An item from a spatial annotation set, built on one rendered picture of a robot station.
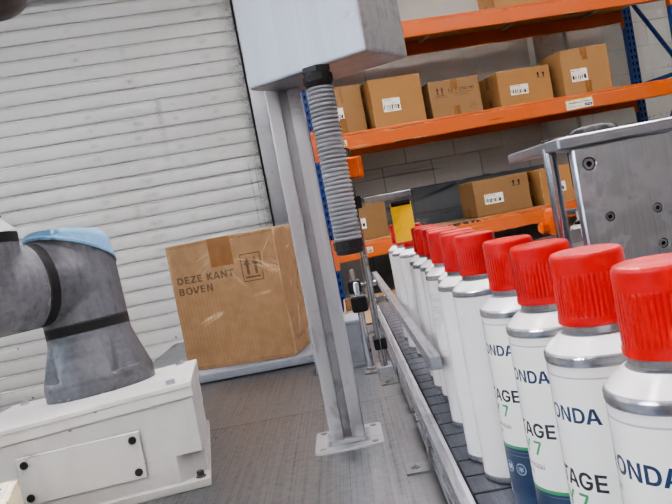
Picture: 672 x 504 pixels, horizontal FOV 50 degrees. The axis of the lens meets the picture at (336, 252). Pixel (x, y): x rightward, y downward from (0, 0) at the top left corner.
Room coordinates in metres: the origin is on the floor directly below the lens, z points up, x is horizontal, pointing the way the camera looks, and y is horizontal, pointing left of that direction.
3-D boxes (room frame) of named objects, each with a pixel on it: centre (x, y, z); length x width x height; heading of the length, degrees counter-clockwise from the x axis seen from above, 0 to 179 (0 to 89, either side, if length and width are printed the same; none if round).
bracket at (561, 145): (0.55, -0.21, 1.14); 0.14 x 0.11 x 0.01; 0
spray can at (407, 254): (1.11, -0.12, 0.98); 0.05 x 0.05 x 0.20
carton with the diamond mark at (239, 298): (1.64, 0.21, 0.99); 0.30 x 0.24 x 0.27; 168
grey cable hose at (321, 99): (0.81, -0.02, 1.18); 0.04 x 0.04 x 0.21
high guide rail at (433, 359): (1.26, -0.08, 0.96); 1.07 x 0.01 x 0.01; 0
